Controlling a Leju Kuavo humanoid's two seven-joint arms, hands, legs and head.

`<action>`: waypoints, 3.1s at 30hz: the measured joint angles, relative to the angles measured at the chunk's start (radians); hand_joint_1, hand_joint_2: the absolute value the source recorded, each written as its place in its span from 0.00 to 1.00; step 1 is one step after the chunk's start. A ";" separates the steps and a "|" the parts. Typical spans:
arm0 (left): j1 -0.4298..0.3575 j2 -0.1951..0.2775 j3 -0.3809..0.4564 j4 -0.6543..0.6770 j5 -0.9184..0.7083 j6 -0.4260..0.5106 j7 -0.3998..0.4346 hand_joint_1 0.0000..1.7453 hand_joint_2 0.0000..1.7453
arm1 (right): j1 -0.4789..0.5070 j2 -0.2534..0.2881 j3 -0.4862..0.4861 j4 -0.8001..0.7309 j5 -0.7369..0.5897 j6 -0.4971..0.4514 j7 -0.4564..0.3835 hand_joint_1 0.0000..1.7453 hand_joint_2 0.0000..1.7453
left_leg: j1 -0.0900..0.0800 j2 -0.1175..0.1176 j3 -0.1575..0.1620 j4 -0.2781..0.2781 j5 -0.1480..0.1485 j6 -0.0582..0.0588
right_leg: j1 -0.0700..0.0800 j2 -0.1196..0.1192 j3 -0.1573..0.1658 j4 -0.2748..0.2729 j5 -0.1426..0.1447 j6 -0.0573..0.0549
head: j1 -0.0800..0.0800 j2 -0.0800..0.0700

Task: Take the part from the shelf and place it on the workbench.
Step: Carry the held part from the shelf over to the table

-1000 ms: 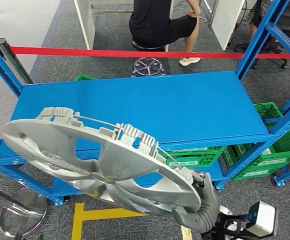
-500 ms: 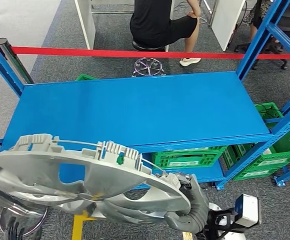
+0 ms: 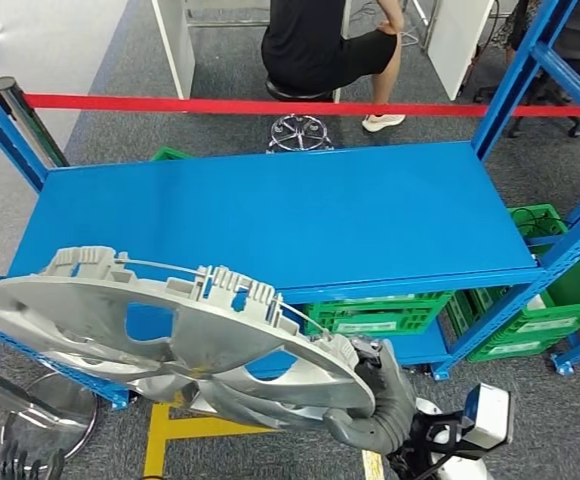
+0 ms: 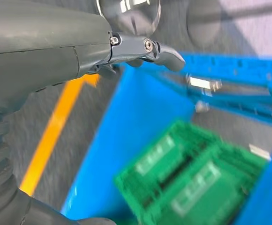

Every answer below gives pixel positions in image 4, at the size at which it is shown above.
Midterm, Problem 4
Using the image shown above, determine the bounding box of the chrome stanchion with round base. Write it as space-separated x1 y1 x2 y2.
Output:
95 0 162 37

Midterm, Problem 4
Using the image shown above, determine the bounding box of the blue metal shelf rack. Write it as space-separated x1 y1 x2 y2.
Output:
60 51 272 225

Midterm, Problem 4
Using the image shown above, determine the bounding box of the green plastic crate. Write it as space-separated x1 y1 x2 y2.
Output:
114 120 272 225

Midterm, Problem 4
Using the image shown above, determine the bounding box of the yellow floor tape rectangle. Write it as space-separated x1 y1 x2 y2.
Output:
19 74 101 197

